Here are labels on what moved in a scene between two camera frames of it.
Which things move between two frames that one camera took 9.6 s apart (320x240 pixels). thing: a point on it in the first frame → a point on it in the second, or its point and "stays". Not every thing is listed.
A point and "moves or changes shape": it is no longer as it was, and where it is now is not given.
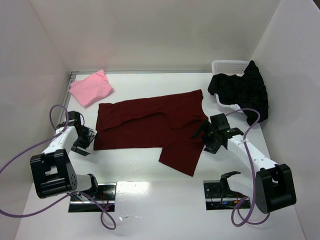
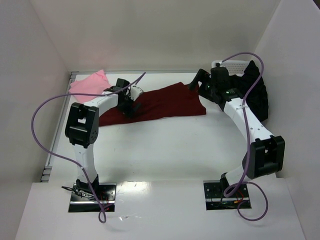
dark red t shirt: (171, 121) moves or changes shape
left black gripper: (83, 143) → (128, 107)
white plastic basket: (229, 67) stays
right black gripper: (208, 135) → (202, 78)
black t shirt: (247, 90) stays
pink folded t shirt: (90, 89) stays
